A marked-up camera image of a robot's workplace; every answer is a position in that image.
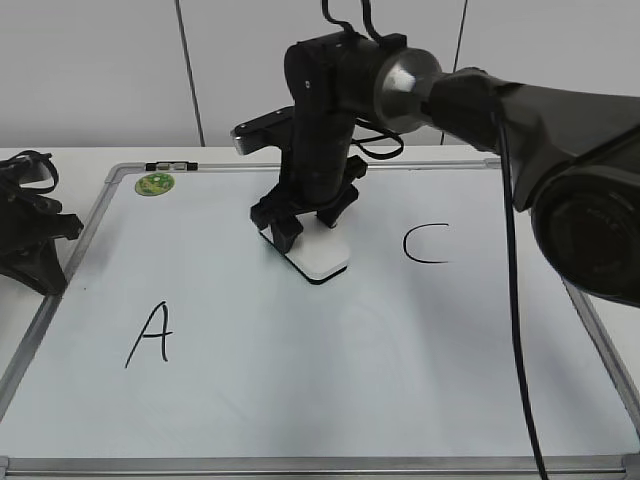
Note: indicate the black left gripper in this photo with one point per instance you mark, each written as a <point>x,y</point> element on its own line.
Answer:
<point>31,222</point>

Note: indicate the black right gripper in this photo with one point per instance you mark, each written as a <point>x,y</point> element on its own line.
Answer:
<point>315,174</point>

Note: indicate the white rectangular board eraser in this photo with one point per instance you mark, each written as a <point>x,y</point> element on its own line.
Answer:
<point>319,253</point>

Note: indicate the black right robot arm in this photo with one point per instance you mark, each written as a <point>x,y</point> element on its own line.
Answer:
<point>573,156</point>

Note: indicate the round green magnet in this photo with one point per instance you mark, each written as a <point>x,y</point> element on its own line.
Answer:
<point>154,184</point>

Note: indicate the black metal hanger clip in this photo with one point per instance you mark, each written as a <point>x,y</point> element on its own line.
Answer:
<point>171,166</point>

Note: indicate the white aluminium-framed whiteboard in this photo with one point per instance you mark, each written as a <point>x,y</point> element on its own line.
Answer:
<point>185,345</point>

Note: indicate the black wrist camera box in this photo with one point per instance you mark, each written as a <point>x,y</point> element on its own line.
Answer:
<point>273,129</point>

